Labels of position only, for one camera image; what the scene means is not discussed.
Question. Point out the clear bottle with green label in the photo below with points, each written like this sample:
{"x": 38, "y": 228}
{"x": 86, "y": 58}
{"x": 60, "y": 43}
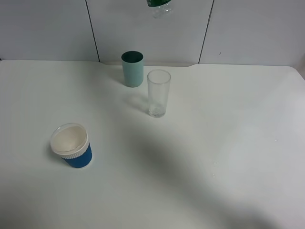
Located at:
{"x": 160, "y": 8}

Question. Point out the teal plastic cup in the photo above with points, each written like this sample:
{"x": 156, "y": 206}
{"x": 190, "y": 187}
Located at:
{"x": 132, "y": 65}

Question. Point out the blue and white cup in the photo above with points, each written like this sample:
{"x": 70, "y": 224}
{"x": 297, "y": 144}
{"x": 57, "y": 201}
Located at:
{"x": 71, "y": 142}

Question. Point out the tall clear glass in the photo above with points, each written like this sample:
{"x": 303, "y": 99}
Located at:
{"x": 158, "y": 90}

